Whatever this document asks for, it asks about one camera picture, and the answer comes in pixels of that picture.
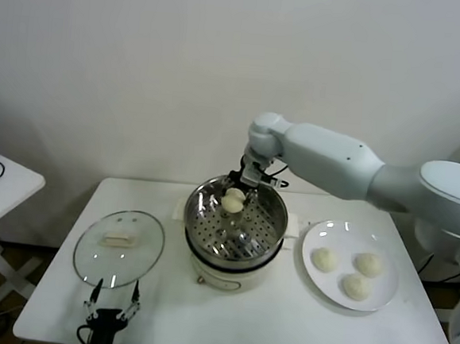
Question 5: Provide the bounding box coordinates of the glass pot lid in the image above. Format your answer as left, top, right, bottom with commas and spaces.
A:
71, 206, 168, 294

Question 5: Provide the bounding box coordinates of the white steamed baozi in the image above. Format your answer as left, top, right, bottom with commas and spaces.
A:
310, 245, 341, 275
220, 186, 246, 215
340, 272, 374, 303
353, 251, 385, 280

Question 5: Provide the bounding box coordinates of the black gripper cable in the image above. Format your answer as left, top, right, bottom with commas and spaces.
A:
75, 322, 95, 344
259, 161, 292, 188

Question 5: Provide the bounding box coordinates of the white side table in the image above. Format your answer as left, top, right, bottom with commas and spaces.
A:
0, 145, 52, 317

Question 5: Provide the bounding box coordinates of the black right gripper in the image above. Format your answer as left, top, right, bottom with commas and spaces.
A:
221, 163, 262, 208

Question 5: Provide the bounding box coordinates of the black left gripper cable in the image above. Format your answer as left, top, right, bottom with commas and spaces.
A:
75, 322, 95, 344

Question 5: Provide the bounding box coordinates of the stainless steel steamer basket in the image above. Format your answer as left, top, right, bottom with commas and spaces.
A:
167, 170, 305, 271

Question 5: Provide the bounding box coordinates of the white round plate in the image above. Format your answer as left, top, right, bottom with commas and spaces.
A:
297, 218, 404, 315

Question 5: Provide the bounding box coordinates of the black power cable with adapter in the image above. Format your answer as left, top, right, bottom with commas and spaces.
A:
419, 250, 460, 286

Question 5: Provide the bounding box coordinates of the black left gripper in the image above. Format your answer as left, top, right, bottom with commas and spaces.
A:
79, 275, 143, 344

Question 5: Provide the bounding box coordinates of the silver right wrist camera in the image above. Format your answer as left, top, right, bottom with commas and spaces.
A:
241, 163, 264, 186

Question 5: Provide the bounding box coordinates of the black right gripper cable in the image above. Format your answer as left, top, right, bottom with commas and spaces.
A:
259, 161, 292, 188

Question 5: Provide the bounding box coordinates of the cream electric cooker base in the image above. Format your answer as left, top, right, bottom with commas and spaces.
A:
180, 226, 301, 299

